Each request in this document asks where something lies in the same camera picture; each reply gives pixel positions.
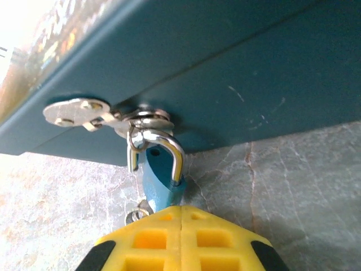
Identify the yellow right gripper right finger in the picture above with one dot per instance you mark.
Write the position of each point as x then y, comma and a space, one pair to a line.
220, 245

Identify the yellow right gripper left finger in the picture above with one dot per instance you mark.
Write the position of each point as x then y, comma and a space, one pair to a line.
146, 245

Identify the blue padlock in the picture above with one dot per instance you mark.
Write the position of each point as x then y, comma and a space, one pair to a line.
160, 175

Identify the silver hasp latch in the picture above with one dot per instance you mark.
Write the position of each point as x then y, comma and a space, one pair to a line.
76, 111

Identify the dark teal metal box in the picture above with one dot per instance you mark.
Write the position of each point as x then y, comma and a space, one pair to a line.
225, 70

